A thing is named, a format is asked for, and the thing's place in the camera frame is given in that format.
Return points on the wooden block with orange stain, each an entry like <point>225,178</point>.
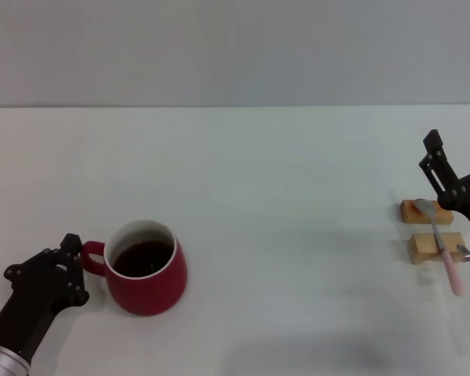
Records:
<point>409,213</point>

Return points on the red ceramic coffee cup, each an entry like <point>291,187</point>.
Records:
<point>149,290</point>

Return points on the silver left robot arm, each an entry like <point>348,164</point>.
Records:
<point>2,360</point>

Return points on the notched pale wooden block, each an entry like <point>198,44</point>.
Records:
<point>423,246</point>

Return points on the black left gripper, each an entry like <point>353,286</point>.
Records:
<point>27,309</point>

